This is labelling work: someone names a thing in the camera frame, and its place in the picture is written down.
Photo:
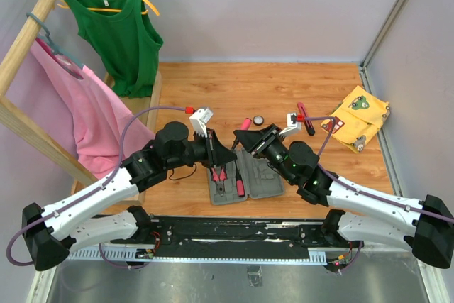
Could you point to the pink handled pliers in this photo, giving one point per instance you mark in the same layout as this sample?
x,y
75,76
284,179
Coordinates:
x,y
218,176

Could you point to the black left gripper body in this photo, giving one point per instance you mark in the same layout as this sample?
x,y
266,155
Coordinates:
x,y
195,152

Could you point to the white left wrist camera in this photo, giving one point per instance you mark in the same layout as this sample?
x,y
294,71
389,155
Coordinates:
x,y
199,121

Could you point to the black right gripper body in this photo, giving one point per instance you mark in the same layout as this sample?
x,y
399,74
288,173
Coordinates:
x,y
275,151

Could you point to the pink utility knife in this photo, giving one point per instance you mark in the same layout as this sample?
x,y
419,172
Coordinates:
x,y
308,124

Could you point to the aluminium frame post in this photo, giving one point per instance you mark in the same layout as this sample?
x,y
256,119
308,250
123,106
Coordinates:
x,y
383,32

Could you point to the yellow patterned cloth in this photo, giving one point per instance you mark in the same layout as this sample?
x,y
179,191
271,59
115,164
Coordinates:
x,y
357,119

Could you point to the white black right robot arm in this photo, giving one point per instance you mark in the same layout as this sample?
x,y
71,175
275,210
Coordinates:
x,y
357,213

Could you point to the green tank top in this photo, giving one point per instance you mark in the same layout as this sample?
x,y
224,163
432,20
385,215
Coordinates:
x,y
124,38

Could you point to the grey clothes hanger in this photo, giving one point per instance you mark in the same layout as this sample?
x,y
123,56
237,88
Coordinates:
x,y
53,44

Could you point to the wooden clothes rack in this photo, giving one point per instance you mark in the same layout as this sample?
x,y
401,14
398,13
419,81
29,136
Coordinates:
x,y
26,174

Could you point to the black electrical tape roll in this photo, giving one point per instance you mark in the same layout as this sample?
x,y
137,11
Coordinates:
x,y
258,120

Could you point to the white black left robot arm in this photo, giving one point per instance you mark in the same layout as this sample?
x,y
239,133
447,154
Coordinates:
x,y
53,232

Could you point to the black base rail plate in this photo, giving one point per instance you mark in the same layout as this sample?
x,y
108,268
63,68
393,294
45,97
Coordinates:
x,y
226,237

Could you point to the grey plastic tool case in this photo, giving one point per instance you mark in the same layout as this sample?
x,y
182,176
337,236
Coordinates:
x,y
260,181

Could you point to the pink shirt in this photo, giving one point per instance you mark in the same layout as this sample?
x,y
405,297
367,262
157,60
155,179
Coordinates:
x,y
99,116

